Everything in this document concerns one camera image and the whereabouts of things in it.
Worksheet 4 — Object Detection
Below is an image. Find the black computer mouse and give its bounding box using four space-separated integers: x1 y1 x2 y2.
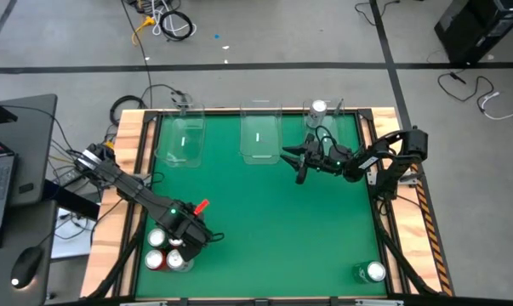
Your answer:
9 245 44 290

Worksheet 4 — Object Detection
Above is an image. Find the silver Diet Coke can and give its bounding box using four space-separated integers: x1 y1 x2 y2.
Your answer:
305 99 328 129
165 248 195 274

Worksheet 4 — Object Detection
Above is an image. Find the white cable with plug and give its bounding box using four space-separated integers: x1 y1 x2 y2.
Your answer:
476 91 513 122

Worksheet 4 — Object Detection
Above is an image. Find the black coiled cable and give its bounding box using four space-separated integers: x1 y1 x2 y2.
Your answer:
110 95 149 127
158 8 197 43

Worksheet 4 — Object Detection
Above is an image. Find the clear plastic bin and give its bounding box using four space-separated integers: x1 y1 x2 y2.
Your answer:
301 99 346 167
153 101 207 169
238 99 283 166

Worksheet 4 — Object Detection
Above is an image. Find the yellow black hazard tape strip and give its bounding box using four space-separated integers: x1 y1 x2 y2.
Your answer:
410 163 453 298

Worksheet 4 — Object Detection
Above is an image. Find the black support bar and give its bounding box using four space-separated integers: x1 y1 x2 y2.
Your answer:
43 180 102 220

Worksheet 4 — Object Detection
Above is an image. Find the black floor cable with plug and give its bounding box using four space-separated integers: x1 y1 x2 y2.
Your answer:
436 71 495 112

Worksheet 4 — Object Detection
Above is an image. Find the white paper sheet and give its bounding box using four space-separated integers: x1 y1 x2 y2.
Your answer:
50 207 96 260

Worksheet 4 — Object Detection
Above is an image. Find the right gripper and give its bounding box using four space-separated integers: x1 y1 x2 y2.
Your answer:
280 142 333 173

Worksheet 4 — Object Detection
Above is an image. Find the green table mat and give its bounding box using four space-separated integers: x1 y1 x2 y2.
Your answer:
135 110 388 298

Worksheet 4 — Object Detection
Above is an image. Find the yellow cable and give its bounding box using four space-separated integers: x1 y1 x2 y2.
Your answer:
130 15 156 47

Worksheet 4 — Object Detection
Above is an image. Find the black computer tower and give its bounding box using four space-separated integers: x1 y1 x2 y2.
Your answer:
433 0 513 65

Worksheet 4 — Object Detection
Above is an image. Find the long black floor cable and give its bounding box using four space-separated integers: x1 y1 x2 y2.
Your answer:
119 0 155 110

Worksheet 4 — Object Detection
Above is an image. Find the grey metal clamp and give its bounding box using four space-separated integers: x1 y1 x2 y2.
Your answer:
170 89 194 112

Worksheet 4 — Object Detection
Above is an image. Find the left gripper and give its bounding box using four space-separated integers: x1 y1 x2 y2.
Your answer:
175 212 214 262

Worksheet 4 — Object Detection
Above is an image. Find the grey rounded side table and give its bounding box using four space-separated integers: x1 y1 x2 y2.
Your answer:
0 93 59 208

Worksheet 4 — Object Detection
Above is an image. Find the black left wrist camera cable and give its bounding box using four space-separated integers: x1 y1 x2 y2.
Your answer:
202 231 225 247

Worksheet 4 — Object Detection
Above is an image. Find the green Sprite can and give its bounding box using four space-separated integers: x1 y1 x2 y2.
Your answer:
146 227 168 249
351 260 387 285

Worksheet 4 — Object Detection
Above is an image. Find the black power adapter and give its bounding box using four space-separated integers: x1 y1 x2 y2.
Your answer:
58 167 87 188

